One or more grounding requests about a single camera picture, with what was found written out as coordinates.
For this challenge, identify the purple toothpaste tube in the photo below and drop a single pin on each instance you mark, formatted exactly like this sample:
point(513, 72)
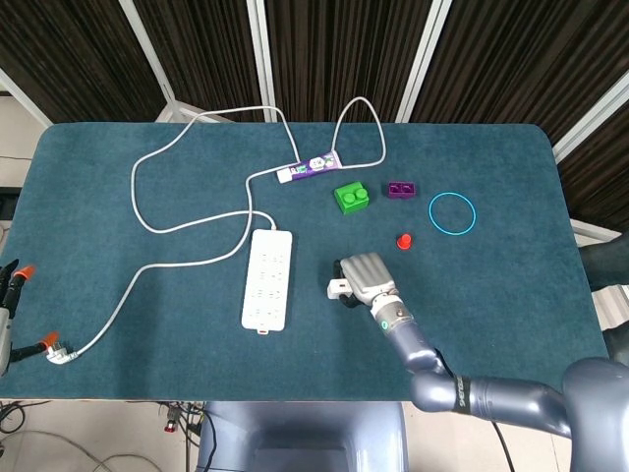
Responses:
point(309, 167)

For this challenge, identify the white power strip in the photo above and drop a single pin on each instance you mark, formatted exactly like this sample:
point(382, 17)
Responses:
point(265, 280)

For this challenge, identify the blue-grey robot torso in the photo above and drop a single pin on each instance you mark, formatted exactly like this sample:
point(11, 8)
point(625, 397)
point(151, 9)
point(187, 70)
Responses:
point(300, 432)

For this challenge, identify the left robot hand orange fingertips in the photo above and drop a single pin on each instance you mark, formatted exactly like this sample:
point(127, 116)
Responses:
point(12, 295)

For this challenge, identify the dark grey chair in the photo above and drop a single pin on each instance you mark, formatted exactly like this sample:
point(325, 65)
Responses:
point(607, 265)

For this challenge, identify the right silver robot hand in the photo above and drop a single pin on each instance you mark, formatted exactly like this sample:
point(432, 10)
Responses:
point(371, 277)

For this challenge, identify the white power adapter plug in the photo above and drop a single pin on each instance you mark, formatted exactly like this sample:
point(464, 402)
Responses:
point(336, 289)

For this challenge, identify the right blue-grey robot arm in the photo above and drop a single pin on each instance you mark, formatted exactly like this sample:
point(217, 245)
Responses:
point(417, 344)

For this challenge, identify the green building block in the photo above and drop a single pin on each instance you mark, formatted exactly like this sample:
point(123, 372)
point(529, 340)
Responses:
point(351, 199)

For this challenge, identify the purple building block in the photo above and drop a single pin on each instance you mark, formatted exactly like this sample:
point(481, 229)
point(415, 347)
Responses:
point(400, 191)

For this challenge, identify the white partition frame post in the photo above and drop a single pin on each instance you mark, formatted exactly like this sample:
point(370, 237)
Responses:
point(19, 98)
point(589, 119)
point(423, 59)
point(263, 59)
point(149, 49)

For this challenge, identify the teal fabric table mat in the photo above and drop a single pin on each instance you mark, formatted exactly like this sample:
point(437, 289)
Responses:
point(172, 319)

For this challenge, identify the small device with red button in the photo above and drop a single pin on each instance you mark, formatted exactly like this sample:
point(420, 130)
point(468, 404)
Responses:
point(170, 423)

